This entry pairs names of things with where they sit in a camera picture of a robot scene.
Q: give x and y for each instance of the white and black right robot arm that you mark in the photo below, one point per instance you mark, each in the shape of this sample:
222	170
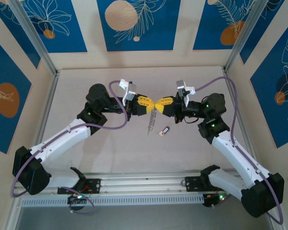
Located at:
230	148

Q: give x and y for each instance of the aluminium frame bar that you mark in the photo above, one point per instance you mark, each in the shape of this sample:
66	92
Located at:
12	218
278	228

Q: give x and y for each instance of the key with black tag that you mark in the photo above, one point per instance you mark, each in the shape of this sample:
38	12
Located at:
166	129

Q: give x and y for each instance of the black electronics board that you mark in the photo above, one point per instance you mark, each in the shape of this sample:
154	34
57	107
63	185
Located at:
74	200
209	200

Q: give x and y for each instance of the grey metal plate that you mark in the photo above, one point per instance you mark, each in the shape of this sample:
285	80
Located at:
144	220

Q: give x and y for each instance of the aluminium frame post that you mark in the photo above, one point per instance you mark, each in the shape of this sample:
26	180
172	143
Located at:
247	36
35	36

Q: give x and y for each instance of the aluminium side rail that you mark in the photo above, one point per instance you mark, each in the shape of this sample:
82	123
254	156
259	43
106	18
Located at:
48	100
241	124

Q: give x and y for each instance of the clear plastic zip bag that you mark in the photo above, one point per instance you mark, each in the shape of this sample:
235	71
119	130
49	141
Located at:
151	122

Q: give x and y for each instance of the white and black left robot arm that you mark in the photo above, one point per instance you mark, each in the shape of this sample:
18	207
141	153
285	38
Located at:
62	135

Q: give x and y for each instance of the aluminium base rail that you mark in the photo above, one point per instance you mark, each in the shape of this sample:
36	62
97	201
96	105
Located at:
144	184

